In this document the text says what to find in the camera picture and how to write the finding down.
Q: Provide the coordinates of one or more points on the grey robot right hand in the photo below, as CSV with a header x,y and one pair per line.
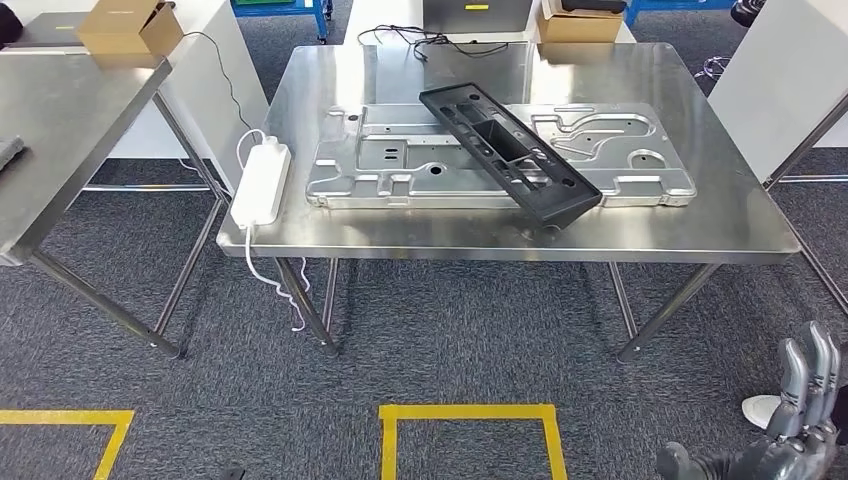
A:
x,y
795,457

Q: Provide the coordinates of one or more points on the black remote controller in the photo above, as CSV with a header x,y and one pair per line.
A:
x,y
593,5

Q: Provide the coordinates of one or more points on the steel workbench table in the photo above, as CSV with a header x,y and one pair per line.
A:
x,y
805,142
696,225
66,119

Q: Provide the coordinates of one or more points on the flat cardboard box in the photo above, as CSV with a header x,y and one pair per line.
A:
x,y
576,30

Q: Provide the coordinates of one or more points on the dark robot left foot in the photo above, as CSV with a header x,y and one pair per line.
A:
x,y
235,474

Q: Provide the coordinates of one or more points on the silver stamped metal plate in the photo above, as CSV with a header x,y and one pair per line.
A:
x,y
411,166

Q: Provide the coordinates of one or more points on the open cardboard box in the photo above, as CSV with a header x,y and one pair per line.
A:
x,y
112,33

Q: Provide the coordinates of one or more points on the white power strip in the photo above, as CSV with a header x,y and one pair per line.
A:
x,y
262,185

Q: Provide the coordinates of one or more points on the person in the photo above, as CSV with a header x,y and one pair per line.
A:
x,y
758,411

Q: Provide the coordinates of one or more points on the black plastic frame panel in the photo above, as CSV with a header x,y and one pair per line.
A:
x,y
563,199

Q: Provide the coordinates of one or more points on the grey stamped metal plate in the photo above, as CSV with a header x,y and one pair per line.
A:
x,y
8,151

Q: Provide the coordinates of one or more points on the black stool seat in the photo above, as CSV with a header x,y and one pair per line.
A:
x,y
747,12
10,26

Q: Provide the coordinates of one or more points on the grey laptop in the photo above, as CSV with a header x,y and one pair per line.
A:
x,y
477,20

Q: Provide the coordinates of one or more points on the yellow floor tape frame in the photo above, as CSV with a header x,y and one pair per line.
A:
x,y
66,417
464,412

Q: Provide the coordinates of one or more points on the white desk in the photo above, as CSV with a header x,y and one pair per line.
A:
x,y
775,79
192,119
378,16

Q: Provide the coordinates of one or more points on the blue metal rack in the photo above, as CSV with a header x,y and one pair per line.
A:
x,y
662,8
278,10

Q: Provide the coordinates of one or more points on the chrome chair base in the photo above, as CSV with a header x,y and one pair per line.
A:
x,y
712,66

